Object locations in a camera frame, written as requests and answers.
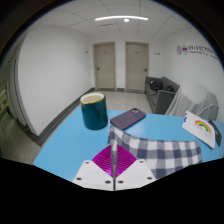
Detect white card with rainbow print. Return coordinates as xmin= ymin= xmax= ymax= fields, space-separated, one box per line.
xmin=181 ymin=110 xmax=217 ymax=150

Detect black flat device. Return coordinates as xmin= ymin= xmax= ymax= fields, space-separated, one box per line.
xmin=208 ymin=119 xmax=223 ymax=148

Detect long ceiling light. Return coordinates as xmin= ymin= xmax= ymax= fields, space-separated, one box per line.
xmin=94 ymin=14 xmax=149 ymax=22

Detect black bag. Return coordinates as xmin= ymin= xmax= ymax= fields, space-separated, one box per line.
xmin=149 ymin=80 xmax=164 ymax=92

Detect grey white checked towel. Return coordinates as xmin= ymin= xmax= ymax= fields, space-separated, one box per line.
xmin=107 ymin=125 xmax=204 ymax=181

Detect purple smartphone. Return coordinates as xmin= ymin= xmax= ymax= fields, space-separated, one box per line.
xmin=109 ymin=107 xmax=147 ymax=131

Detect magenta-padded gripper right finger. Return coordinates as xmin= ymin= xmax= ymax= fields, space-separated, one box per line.
xmin=114 ymin=143 xmax=158 ymax=192

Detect wall logo sign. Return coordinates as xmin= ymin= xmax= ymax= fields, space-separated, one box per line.
xmin=175 ymin=42 xmax=218 ymax=60

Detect beige door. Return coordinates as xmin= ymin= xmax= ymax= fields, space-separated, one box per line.
xmin=92 ymin=41 xmax=117 ymax=91
xmin=124 ymin=41 xmax=150 ymax=93

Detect white covered chair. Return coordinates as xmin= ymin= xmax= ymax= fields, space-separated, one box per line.
xmin=164 ymin=79 xmax=221 ymax=121

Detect grey sofa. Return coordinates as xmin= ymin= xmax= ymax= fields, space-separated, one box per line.
xmin=144 ymin=75 xmax=181 ymax=116

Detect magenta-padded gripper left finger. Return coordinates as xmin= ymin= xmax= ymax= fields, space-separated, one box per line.
xmin=72 ymin=144 xmax=115 ymax=192

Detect dark green mug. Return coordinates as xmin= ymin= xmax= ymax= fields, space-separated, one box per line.
xmin=79 ymin=91 xmax=109 ymax=131

